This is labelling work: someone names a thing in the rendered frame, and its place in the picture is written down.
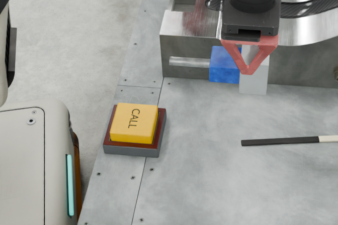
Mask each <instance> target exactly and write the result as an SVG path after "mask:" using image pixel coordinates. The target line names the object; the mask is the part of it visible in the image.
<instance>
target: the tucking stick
mask: <svg viewBox="0 0 338 225"><path fill-rule="evenodd" d="M318 142H338V135H333V136H314V137H293V138H273V139H253V140H241V145H242V146H257V145H277V144H298V143H318Z"/></svg>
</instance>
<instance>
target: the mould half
mask: <svg viewBox="0 0 338 225"><path fill-rule="evenodd" d="M281 1H282V2H291V3H294V2H303V1H308V0H281ZM205 2H206V0H196V3H195V8H194V12H193V13H191V12H172V11H169V10H165V13H164V17H163V21H162V25H161V29H160V33H159V39H160V52H161V64H162V76H163V77H174V78H188V79H203V80H209V68H202V67H188V66H174V65H169V58H170V56H173V57H188V58H202V59H210V57H211V51H212V47H213V46H223V45H222V44H221V40H220V37H221V27H222V12H221V11H214V10H210V9H208V8H207V7H206V5H205ZM278 33H279V43H278V45H277V47H276V49H275V50H274V51H273V52H272V53H271V54H270V58H269V71H268V82H267V84H278V85H292V86H308V87H322V88H337V89H338V82H337V81H335V78H334V75H333V70H334V68H336V67H338V8H335V9H332V10H329V11H326V12H323V13H319V14H315V15H312V16H307V17H302V18H280V24H279V31H278Z"/></svg>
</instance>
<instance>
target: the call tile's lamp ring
mask: <svg viewBox="0 0 338 225"><path fill-rule="evenodd" d="M116 108H117V105H116V104H115V105H114V107H113V111H112V115H111V118H110V122H109V125H108V129H107V132H106V136H105V139H104V143H103V145H111V146H123V147H135V148H148V149H157V147H158V142H159V137H160V132H161V127H162V122H163V118H164V113H165V108H158V111H159V112H160V114H159V119H158V123H157V128H156V133H155V138H154V142H153V145H151V144H138V143H126V142H114V141H109V138H110V129H111V126H112V122H113V119H114V115H115V111H116Z"/></svg>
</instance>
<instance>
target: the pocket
mask: <svg viewBox="0 0 338 225"><path fill-rule="evenodd" d="M195 3H196V0H170V2H169V5H168V9H167V10H169V11H172V12H191V13H193V12H194V8H195Z"/></svg>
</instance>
